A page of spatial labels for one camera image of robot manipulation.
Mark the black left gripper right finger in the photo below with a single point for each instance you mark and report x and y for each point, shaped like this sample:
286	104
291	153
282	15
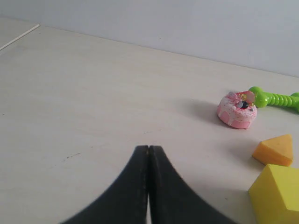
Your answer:
171	200

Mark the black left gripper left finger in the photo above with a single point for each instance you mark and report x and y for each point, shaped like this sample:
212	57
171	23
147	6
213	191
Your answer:
125	200

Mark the yellow foam cube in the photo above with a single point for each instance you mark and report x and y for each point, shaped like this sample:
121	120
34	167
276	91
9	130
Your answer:
275	195

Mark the pink toy cake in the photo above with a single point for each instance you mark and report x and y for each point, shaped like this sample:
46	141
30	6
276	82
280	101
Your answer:
237	109

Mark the orange cheese wedge sponge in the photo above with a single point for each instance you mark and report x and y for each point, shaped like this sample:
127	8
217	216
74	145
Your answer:
277	151

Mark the green toy bone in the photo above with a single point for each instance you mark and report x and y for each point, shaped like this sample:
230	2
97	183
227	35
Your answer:
263	99

